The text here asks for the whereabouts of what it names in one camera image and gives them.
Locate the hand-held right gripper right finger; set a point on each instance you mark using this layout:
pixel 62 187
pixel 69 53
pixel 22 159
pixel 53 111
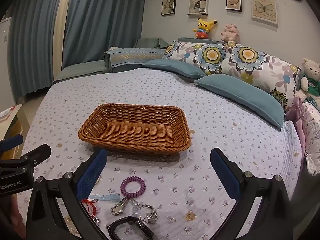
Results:
pixel 225 177

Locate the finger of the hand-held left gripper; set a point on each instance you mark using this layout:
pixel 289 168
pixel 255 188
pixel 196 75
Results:
pixel 12 142
pixel 37 155

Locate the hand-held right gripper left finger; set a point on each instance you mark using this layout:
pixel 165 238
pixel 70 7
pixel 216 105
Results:
pixel 91 175

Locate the light blue plastic strip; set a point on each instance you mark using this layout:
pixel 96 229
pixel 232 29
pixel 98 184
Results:
pixel 105 197

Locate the brown wicker basket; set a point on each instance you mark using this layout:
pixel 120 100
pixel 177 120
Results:
pixel 135 130

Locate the black watch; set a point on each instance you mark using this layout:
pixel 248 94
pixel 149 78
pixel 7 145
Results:
pixel 140 226

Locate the person's left forearm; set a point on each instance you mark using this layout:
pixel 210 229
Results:
pixel 12 215

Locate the wooden side table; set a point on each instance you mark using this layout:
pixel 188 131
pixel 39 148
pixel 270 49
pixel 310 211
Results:
pixel 10 120

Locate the metal swivel clasp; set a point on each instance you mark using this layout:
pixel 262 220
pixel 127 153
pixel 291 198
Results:
pixel 118 207

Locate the lilac floral quilt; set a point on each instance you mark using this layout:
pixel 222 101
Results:
pixel 212 135

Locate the teal cushion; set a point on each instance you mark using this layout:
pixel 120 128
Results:
pixel 175 67
pixel 240 97

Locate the pink floral blanket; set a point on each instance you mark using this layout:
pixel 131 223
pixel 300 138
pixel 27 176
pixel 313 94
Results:
pixel 311 127

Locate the blue pleated curtain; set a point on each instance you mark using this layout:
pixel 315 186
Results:
pixel 32 42
pixel 105 22

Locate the floral pillow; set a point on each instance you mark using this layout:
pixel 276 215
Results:
pixel 200 55
pixel 262 65

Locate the cream curtain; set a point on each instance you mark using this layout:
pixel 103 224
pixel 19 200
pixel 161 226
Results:
pixel 61 30

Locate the teal striped blanket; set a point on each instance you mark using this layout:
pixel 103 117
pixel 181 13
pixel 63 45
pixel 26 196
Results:
pixel 132 57

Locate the white teddy bear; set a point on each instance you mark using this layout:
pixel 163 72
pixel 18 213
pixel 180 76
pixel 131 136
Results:
pixel 310 80

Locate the pink plush toy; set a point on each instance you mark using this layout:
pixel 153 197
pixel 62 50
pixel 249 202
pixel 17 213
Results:
pixel 230 33

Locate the green folded cloth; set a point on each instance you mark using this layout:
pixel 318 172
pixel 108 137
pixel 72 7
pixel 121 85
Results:
pixel 150 42

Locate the yellow plush toy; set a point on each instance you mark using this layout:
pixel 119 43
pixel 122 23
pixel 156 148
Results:
pixel 203 28

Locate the white framed butterfly picture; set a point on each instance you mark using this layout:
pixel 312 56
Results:
pixel 264 10

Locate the patchwork canvas picture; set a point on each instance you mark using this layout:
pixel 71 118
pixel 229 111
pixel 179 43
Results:
pixel 198 5

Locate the dark framed butterfly picture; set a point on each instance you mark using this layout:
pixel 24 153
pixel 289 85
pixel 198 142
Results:
pixel 234 2

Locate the black framed picture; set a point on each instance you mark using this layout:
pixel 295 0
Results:
pixel 169 3

